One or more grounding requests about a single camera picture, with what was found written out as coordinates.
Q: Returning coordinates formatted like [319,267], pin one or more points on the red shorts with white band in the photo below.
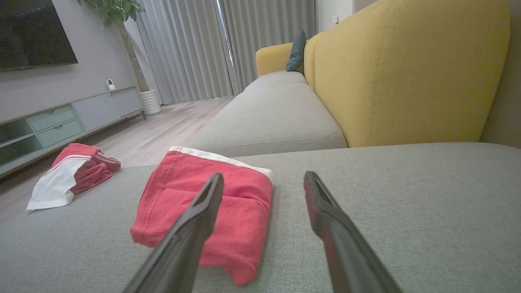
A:
[244,211]

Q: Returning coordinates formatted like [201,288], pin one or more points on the white security camera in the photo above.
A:
[110,84]

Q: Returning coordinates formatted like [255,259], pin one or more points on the white ribbed plant pot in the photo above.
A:
[150,101]

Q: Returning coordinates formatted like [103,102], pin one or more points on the pale green TV cabinet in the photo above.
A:
[61,126]

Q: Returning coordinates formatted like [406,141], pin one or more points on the grey curtain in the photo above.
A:
[268,28]
[183,53]

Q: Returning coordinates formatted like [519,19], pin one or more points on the indoor tree with brown trunk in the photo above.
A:
[130,49]

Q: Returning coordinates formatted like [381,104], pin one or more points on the grey sofa chaise cushion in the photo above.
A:
[407,228]

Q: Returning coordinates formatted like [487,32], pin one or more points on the black wall television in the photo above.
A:
[32,32]

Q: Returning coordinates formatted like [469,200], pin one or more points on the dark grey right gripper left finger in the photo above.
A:
[187,240]

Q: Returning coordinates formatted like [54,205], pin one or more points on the grey sofa back cushion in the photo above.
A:
[272,118]

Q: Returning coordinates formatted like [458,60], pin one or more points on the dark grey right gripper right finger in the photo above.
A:
[342,244]

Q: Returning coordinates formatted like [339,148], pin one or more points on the yellow cushion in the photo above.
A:
[407,73]

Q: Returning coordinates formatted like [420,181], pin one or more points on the red and white basketball jersey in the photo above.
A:
[69,179]

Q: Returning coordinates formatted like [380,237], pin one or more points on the teal throw pillow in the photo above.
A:
[297,53]

